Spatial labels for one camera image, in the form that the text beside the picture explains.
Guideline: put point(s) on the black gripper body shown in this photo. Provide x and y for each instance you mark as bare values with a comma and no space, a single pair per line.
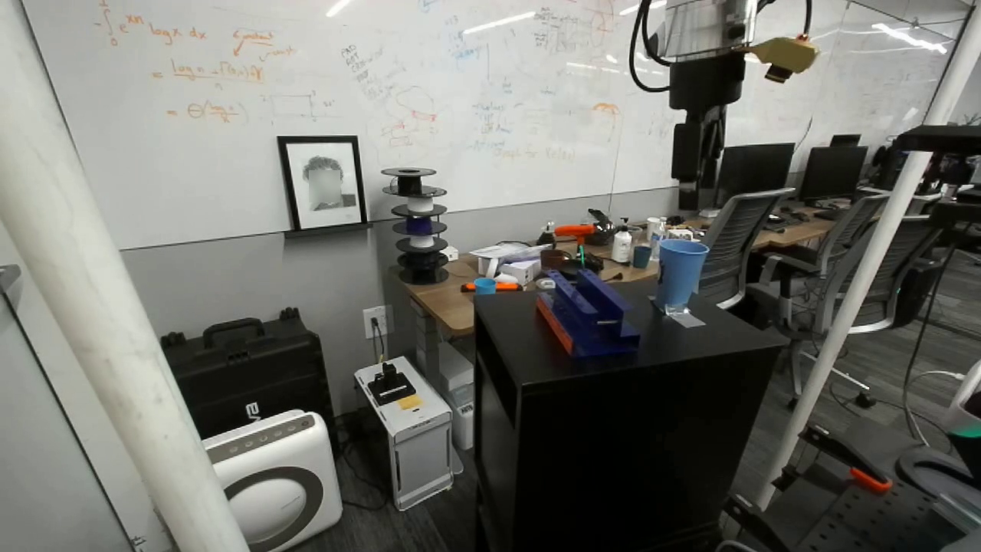
707,82

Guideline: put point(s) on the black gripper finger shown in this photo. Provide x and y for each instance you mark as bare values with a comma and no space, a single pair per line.
677,154
713,154

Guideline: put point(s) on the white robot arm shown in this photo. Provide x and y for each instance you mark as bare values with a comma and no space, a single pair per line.
707,26

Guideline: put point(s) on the large blue cup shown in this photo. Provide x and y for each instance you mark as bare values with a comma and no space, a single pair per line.
680,272

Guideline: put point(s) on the small blue cup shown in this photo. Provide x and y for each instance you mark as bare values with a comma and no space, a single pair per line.
486,287

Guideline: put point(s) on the black computer monitor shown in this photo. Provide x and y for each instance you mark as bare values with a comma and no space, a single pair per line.
833,170
754,170

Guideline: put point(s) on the grey mesh office chair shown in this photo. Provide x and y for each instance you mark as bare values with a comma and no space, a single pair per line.
740,230

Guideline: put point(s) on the yellow tag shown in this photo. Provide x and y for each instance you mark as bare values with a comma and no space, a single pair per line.
785,52

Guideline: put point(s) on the white bottle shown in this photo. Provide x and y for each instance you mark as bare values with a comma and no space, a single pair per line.
622,246

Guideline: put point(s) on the orange box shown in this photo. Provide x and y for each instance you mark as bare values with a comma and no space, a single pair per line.
573,235

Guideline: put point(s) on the blue rectangular box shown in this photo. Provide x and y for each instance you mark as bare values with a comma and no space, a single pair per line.
600,310

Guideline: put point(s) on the white support pole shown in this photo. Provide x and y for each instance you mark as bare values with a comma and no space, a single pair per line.
867,266
94,309

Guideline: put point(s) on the whiteboard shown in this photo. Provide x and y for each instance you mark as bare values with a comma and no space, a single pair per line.
490,92

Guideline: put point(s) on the orange flat tool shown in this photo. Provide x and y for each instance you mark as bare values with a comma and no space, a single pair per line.
508,287

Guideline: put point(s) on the white filament spool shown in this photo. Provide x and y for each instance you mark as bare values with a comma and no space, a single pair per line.
421,246
418,210

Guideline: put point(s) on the blue filament spool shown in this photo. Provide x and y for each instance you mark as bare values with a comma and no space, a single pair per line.
421,229

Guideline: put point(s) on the wooden desk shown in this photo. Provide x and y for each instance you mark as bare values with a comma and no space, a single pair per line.
449,301

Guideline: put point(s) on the large black filament spool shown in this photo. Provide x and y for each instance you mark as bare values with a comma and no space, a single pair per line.
423,267

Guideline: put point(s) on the black cabinet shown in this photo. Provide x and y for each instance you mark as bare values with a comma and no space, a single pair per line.
622,440

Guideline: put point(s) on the framed portrait photo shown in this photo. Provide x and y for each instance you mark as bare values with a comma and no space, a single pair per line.
324,181

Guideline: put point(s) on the black perforated robot table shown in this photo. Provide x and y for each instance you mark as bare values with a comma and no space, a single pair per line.
877,511

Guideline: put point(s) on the white small printer box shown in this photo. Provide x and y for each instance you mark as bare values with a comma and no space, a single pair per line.
416,450

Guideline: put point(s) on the black hard case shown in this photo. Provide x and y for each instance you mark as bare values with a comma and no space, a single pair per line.
247,370

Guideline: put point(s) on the white air purifier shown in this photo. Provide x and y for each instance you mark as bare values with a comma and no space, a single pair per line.
270,480

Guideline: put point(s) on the orange rack base plate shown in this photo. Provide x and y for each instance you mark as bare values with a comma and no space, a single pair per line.
552,323

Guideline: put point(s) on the black stereo camera bar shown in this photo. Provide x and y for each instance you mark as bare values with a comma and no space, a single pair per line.
936,140

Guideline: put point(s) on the white wall outlet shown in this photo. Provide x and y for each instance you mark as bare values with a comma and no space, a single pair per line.
375,321

